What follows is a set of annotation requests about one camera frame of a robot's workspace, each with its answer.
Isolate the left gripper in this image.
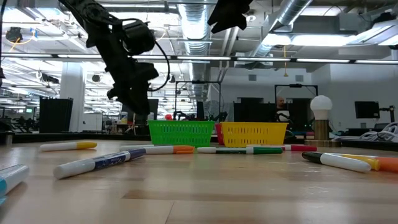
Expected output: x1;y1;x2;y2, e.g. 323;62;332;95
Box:
88;24;159;115

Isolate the yellow-cap thin white marker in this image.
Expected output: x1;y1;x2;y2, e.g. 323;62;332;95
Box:
39;141;98;152
337;153;381;171

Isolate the green-cap thin white marker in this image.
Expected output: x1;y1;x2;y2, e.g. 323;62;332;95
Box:
197;146;284;156

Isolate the red-cap thin white marker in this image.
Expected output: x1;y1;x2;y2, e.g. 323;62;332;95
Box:
247;144;318;152

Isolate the black-cap thin white marker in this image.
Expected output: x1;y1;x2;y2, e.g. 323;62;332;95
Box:
301;151;373;174

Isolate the overhead LED light bar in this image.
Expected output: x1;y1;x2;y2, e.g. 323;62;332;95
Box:
0;52;398;65

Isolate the green plastic basket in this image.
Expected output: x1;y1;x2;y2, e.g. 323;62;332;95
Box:
147;119;216;148

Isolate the white column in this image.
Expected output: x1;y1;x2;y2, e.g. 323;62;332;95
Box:
60;63;85;133

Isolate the dark-blue-cap thin white marker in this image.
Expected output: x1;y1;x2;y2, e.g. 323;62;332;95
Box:
53;147;147;180

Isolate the bright ceiling light panel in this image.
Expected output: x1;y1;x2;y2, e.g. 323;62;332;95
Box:
262;32;358;47

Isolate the black cabinet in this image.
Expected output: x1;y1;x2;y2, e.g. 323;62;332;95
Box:
39;97;74;134

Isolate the red plastic basket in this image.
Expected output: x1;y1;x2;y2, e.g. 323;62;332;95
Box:
215;123;224;146

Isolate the black partition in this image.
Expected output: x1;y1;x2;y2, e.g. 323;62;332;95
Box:
233;98;312;124

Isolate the person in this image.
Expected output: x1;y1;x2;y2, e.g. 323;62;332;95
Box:
275;96;292;123

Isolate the yellow plastic basket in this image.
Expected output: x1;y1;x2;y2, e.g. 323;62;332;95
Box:
220;121;289;148

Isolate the white bulb lamp wooden base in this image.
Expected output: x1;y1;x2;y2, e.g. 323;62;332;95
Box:
303;95;342;148

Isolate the light-blue-cap thin white marker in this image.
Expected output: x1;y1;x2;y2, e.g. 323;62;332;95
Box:
0;164;30;206

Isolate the black mounted monitor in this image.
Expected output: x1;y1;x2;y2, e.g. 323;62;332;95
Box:
354;101;381;119

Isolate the large silver air duct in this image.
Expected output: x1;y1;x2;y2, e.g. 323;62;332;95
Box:
177;0;213;82

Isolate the slim silver air duct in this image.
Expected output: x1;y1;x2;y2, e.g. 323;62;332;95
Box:
248;0;313;58

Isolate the black frame stand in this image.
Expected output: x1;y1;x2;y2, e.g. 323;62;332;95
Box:
274;83;318;105

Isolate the white coiled cable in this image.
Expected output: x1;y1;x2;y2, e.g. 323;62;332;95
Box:
331;121;398;142

